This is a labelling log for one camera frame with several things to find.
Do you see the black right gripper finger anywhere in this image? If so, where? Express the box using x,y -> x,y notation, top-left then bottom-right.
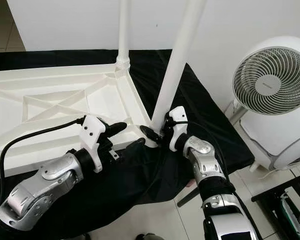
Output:
140,125 -> 162,143

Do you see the white plastic table leg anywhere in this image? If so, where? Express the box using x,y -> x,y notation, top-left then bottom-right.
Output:
150,0 -> 208,132
116,0 -> 132,70

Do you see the white plastic table top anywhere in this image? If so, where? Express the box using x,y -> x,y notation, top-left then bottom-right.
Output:
0,62 -> 158,182

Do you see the black tablecloth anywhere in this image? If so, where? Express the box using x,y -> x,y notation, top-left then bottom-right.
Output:
0,49 -> 256,238

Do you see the grey right robot foot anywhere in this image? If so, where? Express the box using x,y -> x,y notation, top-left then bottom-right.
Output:
137,233 -> 166,240

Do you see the white floor fan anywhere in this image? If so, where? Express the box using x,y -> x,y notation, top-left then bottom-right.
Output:
225,36 -> 300,171

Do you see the green white appliance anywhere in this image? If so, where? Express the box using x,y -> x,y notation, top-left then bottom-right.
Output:
277,192 -> 300,236

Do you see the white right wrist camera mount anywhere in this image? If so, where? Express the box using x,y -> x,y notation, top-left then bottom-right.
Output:
168,106 -> 189,152

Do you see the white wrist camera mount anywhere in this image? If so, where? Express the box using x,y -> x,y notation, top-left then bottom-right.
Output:
168,106 -> 189,152
80,114 -> 113,173

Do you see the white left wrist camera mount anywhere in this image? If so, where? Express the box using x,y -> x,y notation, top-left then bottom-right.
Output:
80,114 -> 113,173

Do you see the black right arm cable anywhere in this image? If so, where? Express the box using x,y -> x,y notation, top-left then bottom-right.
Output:
172,120 -> 233,186

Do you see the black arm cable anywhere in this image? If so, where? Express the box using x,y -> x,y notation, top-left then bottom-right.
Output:
172,120 -> 233,186
0,116 -> 87,181

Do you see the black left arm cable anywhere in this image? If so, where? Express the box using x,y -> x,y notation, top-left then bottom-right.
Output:
0,116 -> 87,181

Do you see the dark metal table frame bar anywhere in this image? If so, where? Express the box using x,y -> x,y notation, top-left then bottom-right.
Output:
176,192 -> 196,208

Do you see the black metal furniture frame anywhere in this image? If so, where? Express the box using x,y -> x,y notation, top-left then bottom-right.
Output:
252,172 -> 300,240

